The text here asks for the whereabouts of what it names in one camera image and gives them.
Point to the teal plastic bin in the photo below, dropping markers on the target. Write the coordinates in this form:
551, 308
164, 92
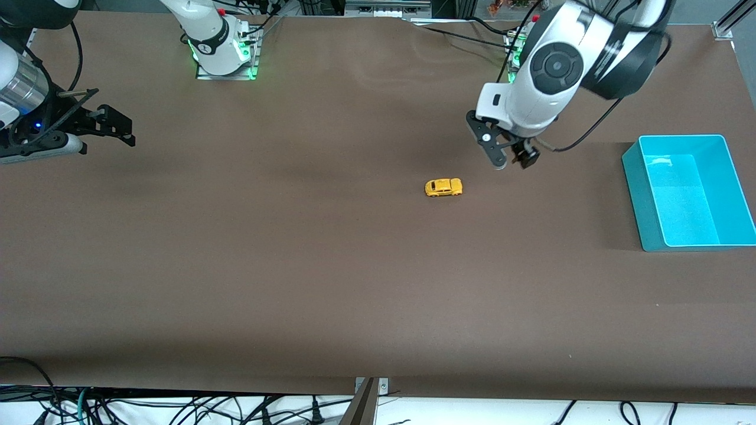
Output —
685, 200

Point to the small metal table bracket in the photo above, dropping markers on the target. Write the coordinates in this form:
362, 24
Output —
383, 386

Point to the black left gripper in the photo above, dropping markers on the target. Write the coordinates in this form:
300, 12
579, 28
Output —
523, 151

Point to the dark angled support post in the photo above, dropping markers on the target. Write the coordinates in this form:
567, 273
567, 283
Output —
360, 410

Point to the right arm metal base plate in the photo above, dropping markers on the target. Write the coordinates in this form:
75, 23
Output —
230, 77

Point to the yellow beetle toy car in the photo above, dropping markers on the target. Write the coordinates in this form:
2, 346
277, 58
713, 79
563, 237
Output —
443, 188

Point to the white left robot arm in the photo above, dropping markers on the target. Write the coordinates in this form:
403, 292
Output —
555, 71

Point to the aluminium frame profile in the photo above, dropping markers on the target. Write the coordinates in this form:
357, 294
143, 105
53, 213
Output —
729, 23

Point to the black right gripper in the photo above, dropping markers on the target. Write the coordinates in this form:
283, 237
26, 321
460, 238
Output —
66, 120

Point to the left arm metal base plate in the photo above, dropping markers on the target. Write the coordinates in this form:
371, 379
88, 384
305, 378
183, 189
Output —
510, 59

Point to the grey background equipment box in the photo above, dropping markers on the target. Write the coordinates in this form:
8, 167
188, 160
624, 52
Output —
387, 7

